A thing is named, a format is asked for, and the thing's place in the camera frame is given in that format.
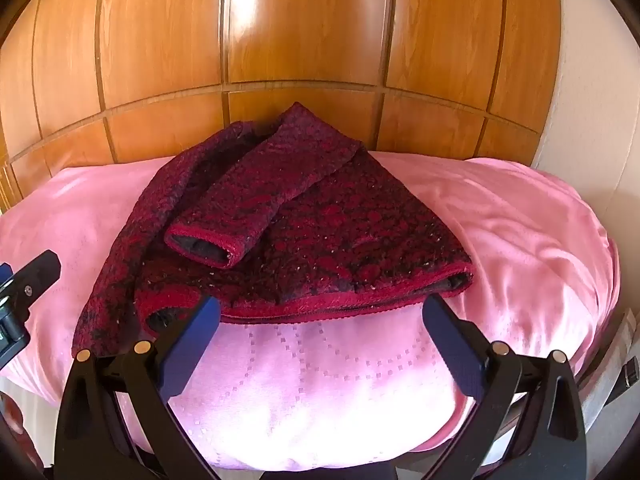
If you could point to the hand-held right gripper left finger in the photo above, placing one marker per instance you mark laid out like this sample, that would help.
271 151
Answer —
187 347

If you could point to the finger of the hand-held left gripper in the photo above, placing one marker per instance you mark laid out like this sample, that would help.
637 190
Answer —
37 266

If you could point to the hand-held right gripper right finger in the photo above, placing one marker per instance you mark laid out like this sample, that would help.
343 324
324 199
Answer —
457 350

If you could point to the dark red patterned sweater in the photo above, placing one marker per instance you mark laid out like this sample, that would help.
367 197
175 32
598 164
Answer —
320 220

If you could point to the pink blanket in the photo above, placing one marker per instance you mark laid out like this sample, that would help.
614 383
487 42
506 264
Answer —
520 240

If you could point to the wooden panelled wardrobe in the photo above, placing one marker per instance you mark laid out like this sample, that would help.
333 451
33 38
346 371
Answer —
300 35

